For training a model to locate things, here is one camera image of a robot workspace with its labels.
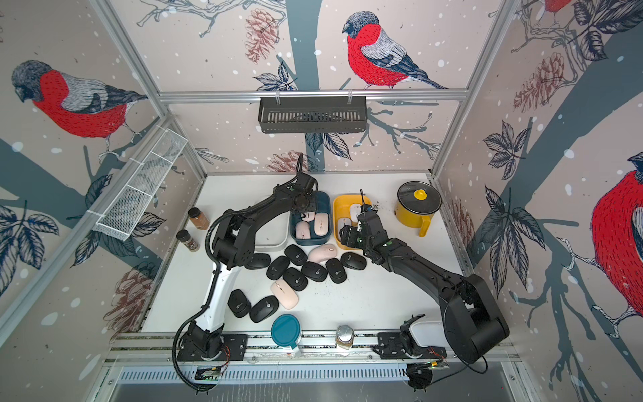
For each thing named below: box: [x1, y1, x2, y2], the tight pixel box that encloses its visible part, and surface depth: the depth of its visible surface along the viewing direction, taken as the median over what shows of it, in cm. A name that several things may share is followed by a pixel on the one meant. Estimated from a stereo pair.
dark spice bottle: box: [175, 229, 201, 253], surface depth 92 cm
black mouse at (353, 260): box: [339, 251, 367, 271], surface depth 92 cm
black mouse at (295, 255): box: [283, 243, 309, 266], surface depth 94 cm
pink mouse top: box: [307, 243, 338, 263], surface depth 94 cm
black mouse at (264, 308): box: [249, 294, 280, 324], surface depth 81 cm
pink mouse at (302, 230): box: [295, 221, 311, 240], surface depth 99 cm
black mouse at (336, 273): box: [324, 257, 348, 284], surface depth 89 cm
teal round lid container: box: [271, 313, 302, 350], surface depth 72 cm
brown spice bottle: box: [187, 206, 211, 231], surface depth 99 cm
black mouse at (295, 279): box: [282, 267, 309, 292], surface depth 87 cm
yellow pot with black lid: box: [395, 180, 443, 238], surface depth 97 cm
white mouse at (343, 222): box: [337, 217, 352, 234], surface depth 103 cm
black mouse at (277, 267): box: [266, 255, 291, 281], surface depth 90 cm
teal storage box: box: [288, 191, 333, 246], surface depth 99 cm
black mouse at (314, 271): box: [301, 261, 328, 283], surface depth 89 cm
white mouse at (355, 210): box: [349, 203, 362, 223], surface depth 106 cm
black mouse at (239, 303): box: [227, 288, 253, 319], surface depth 81 cm
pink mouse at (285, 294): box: [270, 279, 300, 310], surface depth 85 cm
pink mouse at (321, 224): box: [313, 211, 330, 237], surface depth 102 cm
